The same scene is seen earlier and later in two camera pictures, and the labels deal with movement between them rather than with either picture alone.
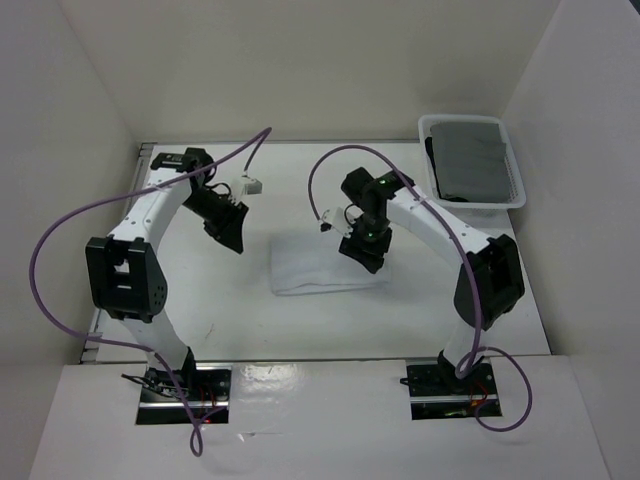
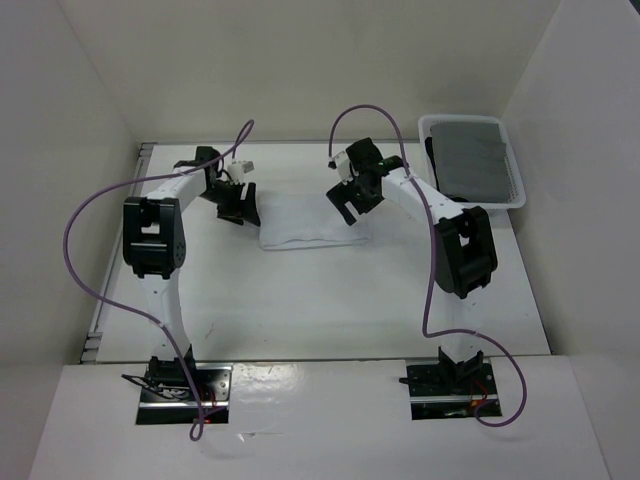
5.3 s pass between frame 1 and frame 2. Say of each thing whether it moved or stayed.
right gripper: moved
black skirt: stayed
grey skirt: stayed
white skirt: moved
